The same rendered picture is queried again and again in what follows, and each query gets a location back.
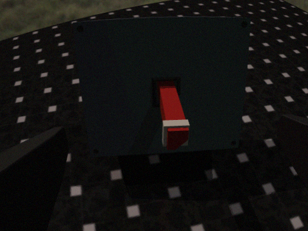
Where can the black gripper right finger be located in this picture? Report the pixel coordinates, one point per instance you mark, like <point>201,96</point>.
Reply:
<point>292,133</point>

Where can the dark grey sloped panel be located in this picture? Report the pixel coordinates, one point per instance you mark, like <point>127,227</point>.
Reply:
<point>121,60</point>

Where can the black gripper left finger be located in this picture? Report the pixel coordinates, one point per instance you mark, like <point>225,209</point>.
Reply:
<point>31,175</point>

